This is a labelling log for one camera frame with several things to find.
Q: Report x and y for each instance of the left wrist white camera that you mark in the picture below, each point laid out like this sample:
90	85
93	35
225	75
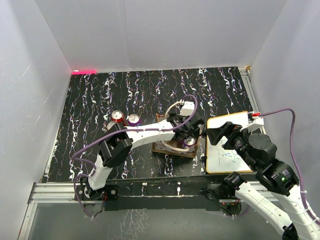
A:
187	108

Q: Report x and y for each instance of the wrist white camera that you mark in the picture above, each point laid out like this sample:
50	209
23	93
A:
255	121
187	108

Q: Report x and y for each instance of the pink tape strip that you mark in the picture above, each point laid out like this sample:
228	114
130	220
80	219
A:
84	72

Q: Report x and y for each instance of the aluminium frame rail right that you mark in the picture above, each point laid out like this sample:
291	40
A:
250	90

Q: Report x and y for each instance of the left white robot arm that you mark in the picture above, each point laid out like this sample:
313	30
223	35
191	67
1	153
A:
120	140

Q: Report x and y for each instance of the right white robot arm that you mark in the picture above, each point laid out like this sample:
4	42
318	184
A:
295	220

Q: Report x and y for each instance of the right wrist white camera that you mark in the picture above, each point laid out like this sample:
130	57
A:
255	121

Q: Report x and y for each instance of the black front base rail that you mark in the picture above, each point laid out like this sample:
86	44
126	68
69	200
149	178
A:
169	193

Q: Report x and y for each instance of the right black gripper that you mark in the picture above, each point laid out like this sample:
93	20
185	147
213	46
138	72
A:
214	134

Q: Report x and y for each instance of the white whiteboard yellow rim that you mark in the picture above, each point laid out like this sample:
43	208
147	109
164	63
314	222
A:
219	160

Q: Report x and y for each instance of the red cola can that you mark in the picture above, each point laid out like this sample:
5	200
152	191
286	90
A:
118	117

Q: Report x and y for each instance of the purple Fanta can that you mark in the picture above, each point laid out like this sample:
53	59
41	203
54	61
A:
110	125
189	142
133	120

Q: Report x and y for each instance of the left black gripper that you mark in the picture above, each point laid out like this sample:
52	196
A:
180	117

